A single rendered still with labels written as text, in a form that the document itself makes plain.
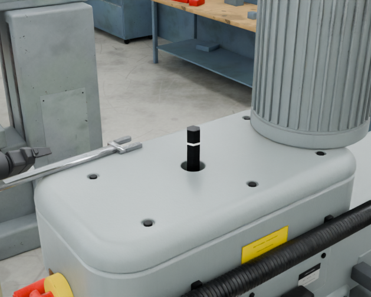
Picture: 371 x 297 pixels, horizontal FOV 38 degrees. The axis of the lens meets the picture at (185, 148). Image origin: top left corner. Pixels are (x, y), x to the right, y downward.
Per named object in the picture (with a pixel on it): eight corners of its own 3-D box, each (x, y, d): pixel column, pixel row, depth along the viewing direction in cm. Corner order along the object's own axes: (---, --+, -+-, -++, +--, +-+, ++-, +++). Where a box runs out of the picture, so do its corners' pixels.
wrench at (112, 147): (-8, 198, 73) (-9, 192, 73) (-18, 186, 76) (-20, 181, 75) (142, 147, 87) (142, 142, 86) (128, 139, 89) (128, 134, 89)
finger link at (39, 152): (51, 155, 159) (33, 158, 154) (47, 146, 159) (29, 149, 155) (54, 153, 158) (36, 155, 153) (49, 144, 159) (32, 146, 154)
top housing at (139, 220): (114, 369, 67) (105, 267, 60) (32, 261, 86) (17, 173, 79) (356, 236, 92) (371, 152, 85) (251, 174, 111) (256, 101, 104)
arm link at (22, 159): (20, 187, 160) (-17, 195, 151) (8, 159, 162) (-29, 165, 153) (41, 167, 152) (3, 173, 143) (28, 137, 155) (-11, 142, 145)
